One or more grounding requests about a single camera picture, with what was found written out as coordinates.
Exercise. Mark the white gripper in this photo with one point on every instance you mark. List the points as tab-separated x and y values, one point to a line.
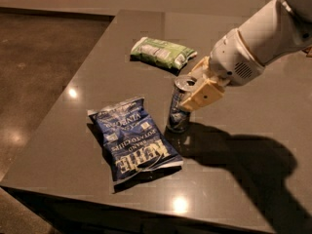
233	59

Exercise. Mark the redbull can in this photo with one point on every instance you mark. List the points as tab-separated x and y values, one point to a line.
178	118

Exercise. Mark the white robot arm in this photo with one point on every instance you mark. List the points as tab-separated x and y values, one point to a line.
277	29

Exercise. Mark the green chip bag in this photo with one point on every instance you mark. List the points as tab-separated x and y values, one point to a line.
161	53

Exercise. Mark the blue kettle chip bag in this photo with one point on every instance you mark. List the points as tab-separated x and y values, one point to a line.
133	140

